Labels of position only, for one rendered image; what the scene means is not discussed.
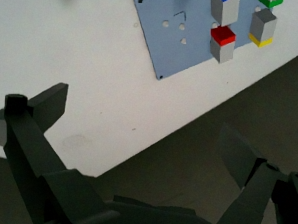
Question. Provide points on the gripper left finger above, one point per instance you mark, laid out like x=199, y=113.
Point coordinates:
x=51, y=192

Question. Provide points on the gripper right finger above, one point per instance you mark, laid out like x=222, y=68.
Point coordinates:
x=244, y=162

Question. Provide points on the grey block with red end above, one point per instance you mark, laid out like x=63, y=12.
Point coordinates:
x=222, y=43

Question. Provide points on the grey block with green end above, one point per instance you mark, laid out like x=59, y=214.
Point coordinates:
x=271, y=3

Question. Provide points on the grey block with blue end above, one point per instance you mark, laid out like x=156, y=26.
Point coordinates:
x=225, y=11

